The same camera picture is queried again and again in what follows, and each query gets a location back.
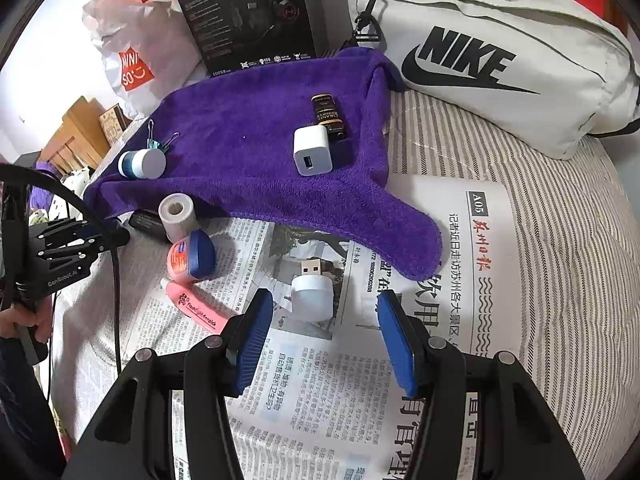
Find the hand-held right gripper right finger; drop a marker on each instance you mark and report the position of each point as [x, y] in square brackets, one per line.
[397, 345]

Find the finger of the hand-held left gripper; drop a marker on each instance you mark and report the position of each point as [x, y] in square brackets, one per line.
[100, 228]
[110, 241]

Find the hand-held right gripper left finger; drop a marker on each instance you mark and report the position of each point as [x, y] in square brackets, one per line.
[252, 345]

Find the black rectangular stick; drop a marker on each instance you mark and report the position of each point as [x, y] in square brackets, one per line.
[145, 222]

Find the white tape roll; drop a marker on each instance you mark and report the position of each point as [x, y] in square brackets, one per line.
[177, 217]

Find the white plug-in night light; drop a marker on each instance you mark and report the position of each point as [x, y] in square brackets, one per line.
[312, 295]

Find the small pink and blue jar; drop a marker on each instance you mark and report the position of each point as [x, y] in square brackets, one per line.
[187, 257]

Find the blue bottle with white cap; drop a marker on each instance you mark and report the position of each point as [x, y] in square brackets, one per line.
[147, 164]

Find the green binder clip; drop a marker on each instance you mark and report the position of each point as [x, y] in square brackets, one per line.
[156, 146]

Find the white cube charger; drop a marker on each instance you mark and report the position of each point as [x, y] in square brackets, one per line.
[310, 147]

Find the dark brown gold tube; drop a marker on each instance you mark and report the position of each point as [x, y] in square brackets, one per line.
[327, 112]

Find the person's left hand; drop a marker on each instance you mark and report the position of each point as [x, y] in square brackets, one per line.
[25, 317]

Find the white spotted plush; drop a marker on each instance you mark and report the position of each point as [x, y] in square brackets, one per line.
[75, 177]

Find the purple plush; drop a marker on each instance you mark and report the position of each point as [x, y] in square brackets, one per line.
[42, 195]

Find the spread newspaper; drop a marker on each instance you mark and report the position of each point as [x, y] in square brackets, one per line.
[320, 385]

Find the wooden furniture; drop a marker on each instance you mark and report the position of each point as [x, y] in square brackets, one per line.
[75, 130]

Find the brown patterned box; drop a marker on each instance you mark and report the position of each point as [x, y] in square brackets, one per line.
[112, 125]

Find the white plastic shopping bag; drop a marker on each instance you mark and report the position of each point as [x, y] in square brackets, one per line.
[165, 70]

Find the purple towel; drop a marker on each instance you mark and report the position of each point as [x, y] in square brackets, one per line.
[240, 110]

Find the black headset box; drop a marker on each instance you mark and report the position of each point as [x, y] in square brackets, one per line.
[215, 25]

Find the grey waist bag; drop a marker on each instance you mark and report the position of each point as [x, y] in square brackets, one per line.
[500, 25]

